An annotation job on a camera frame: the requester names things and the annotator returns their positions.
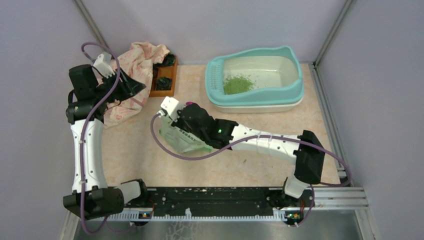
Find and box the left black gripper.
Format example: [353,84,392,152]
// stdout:
[93,66,146,104]

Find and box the green litter bag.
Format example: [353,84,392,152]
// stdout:
[159,116,213,154]

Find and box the purple plastic scoop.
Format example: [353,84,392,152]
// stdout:
[185,101,200,109]

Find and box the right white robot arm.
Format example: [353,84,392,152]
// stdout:
[169,103,325,206]

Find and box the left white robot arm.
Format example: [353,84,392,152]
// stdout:
[63,63,150,220]

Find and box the green litter pile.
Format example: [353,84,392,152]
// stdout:
[223,74,257,95]

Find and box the teal litter box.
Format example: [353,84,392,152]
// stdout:
[204,45,305,113]

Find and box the pink patterned cloth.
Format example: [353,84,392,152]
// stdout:
[104,42,170,129]

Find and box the dark plant near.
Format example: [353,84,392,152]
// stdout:
[155,76,173,91]

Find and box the dark plant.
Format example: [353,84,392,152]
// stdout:
[155,76,173,91]
[160,53,176,67]

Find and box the wooden tray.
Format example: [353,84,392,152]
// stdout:
[149,53,178,98]

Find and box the dark plant far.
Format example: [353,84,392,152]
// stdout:
[160,53,176,67]

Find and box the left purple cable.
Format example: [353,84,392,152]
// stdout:
[79,42,137,235]

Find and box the purple cable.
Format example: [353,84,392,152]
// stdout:
[149,110,353,228]
[79,42,137,235]

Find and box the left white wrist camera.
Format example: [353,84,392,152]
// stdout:
[93,51,116,78]

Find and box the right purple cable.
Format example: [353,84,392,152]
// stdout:
[149,110,353,228]

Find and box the white slotted cable duct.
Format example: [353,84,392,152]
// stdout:
[107,208,288,223]

